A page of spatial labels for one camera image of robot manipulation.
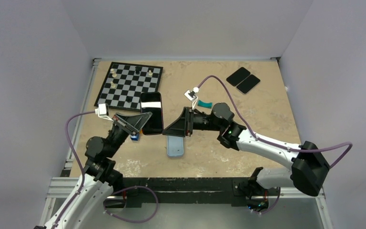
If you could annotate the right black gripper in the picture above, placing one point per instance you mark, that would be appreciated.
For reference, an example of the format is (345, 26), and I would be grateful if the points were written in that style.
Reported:
(181, 127)

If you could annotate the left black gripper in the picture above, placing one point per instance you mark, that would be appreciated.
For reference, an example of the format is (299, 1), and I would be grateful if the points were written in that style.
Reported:
(134, 122)

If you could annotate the light blue phone case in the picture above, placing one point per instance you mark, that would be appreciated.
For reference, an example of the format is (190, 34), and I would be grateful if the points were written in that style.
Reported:
(175, 146)

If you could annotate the black phone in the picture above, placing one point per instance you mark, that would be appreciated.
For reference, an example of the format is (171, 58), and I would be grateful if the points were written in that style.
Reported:
(238, 76)

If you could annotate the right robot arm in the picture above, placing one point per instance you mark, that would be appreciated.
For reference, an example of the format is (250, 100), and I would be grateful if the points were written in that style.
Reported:
(303, 166)

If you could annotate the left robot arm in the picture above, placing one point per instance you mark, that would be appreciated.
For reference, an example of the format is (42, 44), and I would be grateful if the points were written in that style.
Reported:
(98, 178)

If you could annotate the blue toy brick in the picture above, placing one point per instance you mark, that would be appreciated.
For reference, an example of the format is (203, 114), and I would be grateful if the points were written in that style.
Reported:
(135, 137)

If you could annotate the black white chessboard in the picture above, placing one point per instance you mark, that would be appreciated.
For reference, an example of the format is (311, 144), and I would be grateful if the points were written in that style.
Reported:
(114, 91)

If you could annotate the teal curved block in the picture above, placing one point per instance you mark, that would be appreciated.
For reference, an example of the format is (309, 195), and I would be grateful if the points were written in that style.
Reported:
(204, 104)

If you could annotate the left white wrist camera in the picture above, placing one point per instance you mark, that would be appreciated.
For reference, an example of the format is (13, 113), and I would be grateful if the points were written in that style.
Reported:
(102, 111)

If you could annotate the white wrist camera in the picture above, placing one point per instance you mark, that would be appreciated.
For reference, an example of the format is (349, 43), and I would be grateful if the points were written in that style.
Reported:
(192, 96)
(102, 111)

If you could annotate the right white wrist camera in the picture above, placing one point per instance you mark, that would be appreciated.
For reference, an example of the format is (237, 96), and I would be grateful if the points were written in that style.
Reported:
(192, 96)

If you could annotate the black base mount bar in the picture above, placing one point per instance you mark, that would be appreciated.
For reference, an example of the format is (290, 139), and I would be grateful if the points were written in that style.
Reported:
(234, 191)

